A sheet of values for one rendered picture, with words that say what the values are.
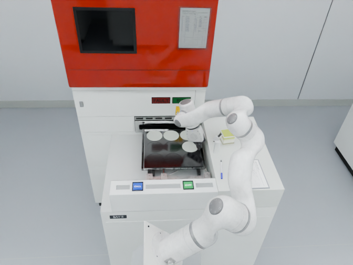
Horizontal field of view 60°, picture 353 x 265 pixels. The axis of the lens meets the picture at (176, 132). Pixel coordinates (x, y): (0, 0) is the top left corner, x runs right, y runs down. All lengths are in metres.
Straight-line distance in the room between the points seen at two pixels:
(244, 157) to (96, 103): 1.05
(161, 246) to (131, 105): 0.94
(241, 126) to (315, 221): 1.75
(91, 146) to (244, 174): 1.25
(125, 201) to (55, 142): 1.93
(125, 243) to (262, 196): 0.85
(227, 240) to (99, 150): 1.05
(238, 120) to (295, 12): 2.38
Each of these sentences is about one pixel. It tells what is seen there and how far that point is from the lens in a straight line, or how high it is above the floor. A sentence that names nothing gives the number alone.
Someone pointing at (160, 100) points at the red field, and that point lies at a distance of 1.94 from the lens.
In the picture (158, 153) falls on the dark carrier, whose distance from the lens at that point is 1.86.
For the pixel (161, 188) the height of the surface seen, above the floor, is 0.96.
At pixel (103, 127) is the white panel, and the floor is 0.88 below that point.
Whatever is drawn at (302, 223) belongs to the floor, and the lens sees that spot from 2.88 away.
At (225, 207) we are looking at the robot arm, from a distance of 1.17.
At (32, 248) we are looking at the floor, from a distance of 2.69.
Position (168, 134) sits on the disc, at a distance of 1.99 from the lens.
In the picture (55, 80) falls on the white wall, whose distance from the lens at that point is 3.75.
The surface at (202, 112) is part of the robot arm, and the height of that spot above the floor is 1.24.
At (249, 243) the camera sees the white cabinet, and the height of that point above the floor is 0.45.
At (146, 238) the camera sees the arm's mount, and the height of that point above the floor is 1.00.
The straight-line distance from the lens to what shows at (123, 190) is 1.60.
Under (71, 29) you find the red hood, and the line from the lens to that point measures 1.73.
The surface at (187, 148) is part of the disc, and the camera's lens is 1.90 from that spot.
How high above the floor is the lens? 2.19
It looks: 40 degrees down
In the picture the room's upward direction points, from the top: 3 degrees clockwise
